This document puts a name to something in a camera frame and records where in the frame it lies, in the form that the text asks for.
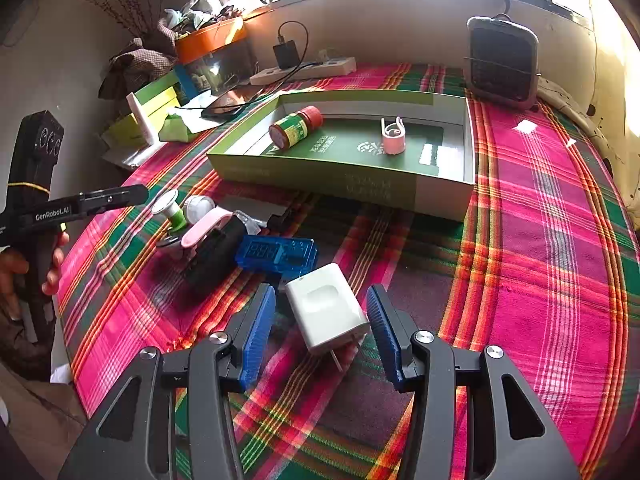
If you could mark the white power adapter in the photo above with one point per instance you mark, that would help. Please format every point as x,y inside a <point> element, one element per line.
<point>325,310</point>

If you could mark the person's left hand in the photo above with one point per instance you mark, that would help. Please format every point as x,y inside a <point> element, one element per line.
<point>11,280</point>

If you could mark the brown checked cloth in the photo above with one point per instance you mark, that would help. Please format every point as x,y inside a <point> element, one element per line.
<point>135,67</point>

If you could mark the yellow-green cardboard box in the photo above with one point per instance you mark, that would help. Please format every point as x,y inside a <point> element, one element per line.
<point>122,130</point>

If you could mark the black smartphone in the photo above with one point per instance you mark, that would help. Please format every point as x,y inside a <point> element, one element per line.
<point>227,102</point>

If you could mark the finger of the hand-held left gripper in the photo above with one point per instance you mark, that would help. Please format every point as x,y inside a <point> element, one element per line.
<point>115,196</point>

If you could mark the green tissue packet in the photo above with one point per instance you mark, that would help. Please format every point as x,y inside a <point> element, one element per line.
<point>175,127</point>

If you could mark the green cardboard box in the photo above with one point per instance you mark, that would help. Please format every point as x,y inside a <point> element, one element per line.
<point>320,180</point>

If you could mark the black trimmer with clear cap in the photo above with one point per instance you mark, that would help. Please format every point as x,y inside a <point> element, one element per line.
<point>210,260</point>

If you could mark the red cap jar green label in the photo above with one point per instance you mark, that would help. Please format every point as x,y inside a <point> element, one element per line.
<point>292,129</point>

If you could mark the orange planter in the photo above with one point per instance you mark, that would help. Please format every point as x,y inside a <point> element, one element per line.
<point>210,40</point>

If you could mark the pink plastic case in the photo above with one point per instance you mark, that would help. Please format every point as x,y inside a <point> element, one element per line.
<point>202,230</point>

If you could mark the white paper sheet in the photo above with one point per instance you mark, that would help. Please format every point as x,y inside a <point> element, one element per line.
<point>197,116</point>

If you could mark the green and white spool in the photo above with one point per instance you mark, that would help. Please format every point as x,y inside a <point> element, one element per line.
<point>175,215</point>

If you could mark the white power strip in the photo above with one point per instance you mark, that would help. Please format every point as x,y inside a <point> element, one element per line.
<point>320,69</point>

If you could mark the glass fish tank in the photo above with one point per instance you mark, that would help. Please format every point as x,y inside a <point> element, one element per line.
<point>225,67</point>

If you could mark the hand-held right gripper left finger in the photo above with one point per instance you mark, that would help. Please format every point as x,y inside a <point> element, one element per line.
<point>257,335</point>

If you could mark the plaid blanket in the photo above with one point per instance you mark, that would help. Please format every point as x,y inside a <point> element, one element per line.
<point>525,260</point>

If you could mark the blue plastic case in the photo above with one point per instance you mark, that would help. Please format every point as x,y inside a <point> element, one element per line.
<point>272,255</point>

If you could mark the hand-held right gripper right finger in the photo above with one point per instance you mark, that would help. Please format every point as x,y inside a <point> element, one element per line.
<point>382,330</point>

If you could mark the black charger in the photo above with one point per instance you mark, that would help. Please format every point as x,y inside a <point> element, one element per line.
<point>286,56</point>

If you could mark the grey fan heater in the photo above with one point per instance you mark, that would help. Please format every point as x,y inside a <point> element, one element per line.
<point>500,60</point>

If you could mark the blue box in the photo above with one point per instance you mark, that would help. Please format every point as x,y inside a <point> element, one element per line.
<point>187,85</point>

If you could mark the white standing box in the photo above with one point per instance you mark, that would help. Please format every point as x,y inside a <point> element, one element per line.
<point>145,120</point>

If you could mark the cream heart print cloth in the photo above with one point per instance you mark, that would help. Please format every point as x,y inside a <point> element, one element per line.
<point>590,130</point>

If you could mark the potted plants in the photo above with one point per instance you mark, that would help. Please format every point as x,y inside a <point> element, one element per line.
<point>190,15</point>

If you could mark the white round cap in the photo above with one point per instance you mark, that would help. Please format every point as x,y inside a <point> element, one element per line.
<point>197,207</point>

